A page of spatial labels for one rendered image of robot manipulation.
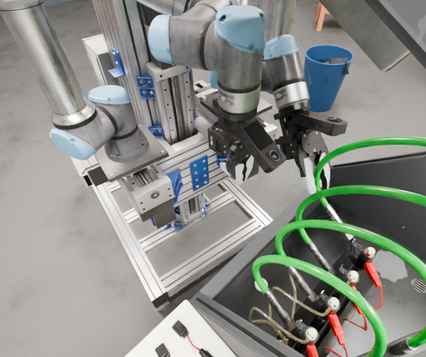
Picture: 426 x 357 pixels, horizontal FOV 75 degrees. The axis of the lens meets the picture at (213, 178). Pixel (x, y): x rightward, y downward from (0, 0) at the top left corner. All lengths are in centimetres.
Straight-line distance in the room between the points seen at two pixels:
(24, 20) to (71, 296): 161
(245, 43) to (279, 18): 58
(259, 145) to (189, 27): 23
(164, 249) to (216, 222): 36
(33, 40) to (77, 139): 24
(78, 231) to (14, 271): 44
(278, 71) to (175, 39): 27
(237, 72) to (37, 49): 45
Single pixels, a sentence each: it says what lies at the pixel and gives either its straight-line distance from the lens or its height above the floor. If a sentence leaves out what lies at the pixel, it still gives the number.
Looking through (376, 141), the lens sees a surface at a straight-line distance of 56.
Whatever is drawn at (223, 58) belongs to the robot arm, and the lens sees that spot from 46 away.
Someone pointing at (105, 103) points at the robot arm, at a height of 126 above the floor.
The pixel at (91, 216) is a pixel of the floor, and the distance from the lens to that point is 229.
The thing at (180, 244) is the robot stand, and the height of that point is 21.
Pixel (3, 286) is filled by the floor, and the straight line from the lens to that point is 228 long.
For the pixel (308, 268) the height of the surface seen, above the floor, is 130.
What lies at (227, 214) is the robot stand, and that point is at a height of 21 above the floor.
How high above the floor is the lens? 168
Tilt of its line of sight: 47 degrees down
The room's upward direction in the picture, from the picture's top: 3 degrees counter-clockwise
